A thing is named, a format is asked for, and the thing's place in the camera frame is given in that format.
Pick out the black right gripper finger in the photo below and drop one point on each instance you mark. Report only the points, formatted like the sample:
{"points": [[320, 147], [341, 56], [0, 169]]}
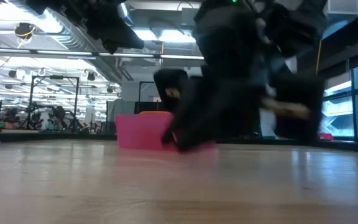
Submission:
{"points": [[191, 115], [232, 115]]}

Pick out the large orange foam die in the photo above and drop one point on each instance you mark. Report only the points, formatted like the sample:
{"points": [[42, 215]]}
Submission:
{"points": [[155, 113]]}

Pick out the pink plastic bin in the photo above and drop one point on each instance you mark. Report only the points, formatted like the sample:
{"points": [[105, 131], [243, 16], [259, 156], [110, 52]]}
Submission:
{"points": [[141, 130]]}

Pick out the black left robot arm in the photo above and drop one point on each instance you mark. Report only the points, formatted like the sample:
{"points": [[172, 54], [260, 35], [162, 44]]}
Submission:
{"points": [[73, 9]]}

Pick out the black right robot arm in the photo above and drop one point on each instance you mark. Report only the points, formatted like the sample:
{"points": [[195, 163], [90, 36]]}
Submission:
{"points": [[294, 25]]}

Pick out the black panel workstation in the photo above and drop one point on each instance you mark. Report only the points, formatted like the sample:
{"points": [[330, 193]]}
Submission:
{"points": [[145, 107]]}

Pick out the long ceiling light strip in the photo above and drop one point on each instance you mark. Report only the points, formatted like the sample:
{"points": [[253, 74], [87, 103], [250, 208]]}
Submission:
{"points": [[64, 52]]}

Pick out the black ceiling sensor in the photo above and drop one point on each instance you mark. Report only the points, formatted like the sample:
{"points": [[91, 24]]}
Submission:
{"points": [[24, 29]]}

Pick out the red container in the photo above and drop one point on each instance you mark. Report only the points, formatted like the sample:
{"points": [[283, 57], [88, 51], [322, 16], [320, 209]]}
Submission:
{"points": [[326, 137]]}

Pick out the white ceiling box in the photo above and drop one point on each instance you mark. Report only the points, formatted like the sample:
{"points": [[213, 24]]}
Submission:
{"points": [[346, 9]]}

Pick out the silver ventilation duct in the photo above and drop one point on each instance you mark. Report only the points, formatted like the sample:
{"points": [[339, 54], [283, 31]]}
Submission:
{"points": [[61, 31]]}

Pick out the black metal rig frame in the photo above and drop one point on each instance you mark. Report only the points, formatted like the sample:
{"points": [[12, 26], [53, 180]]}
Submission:
{"points": [[31, 102]]}

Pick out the black window frame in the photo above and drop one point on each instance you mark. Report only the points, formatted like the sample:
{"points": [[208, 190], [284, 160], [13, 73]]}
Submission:
{"points": [[357, 102]]}

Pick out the black aluminium table frame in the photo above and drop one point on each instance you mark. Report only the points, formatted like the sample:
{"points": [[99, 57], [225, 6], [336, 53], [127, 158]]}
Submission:
{"points": [[42, 137]]}

